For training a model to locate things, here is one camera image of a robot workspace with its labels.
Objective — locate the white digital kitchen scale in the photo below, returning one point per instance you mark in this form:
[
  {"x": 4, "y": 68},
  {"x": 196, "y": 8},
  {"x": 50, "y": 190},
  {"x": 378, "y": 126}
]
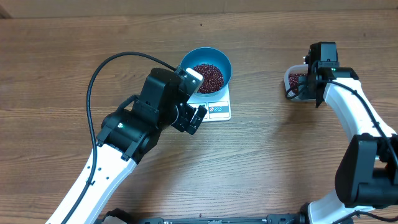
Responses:
[{"x": 218, "y": 105}]

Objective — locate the red beans in container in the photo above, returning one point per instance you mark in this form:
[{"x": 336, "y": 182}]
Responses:
[{"x": 294, "y": 78}]

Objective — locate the clear plastic food container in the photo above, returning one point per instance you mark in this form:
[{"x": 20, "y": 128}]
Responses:
[{"x": 298, "y": 92}]

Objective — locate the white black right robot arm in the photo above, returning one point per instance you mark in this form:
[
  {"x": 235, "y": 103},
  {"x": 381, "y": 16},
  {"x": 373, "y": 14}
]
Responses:
[{"x": 366, "y": 178}]

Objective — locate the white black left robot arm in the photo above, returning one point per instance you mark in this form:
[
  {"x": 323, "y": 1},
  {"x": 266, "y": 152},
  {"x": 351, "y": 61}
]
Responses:
[{"x": 127, "y": 135}]

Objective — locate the red beans in bowl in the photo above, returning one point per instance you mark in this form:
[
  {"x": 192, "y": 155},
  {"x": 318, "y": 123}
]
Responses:
[{"x": 213, "y": 80}]

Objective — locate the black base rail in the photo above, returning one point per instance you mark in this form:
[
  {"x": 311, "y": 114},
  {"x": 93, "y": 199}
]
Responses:
[{"x": 120, "y": 216}]

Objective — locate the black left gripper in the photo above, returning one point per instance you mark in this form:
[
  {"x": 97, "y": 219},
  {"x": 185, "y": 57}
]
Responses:
[{"x": 185, "y": 124}]

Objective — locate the teal blue bowl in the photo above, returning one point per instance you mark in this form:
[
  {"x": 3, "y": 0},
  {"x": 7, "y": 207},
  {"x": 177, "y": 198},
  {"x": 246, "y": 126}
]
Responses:
[{"x": 211, "y": 56}]

